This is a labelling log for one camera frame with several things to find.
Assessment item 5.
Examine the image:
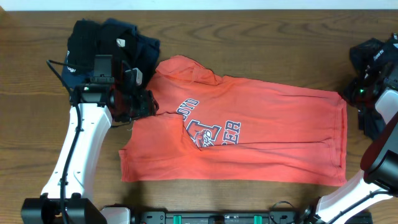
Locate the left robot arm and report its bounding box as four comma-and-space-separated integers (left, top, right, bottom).
21, 55, 159, 223

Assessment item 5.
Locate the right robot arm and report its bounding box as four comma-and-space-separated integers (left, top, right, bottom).
302, 80, 397, 223

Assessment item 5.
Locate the orange-red soccer t-shirt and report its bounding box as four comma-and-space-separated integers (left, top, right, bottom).
119, 55, 347, 186

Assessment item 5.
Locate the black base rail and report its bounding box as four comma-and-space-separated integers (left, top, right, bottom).
102, 211, 373, 224

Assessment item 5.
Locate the navy blue folded garment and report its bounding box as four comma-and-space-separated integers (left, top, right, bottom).
62, 18, 160, 88

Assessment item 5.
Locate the black folded garment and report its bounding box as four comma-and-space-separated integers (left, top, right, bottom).
67, 20, 137, 75

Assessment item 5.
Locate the left black cable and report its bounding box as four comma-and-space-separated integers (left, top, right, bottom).
45, 58, 94, 224

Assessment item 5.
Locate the black mesh sports garment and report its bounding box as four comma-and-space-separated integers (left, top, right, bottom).
349, 33, 397, 140

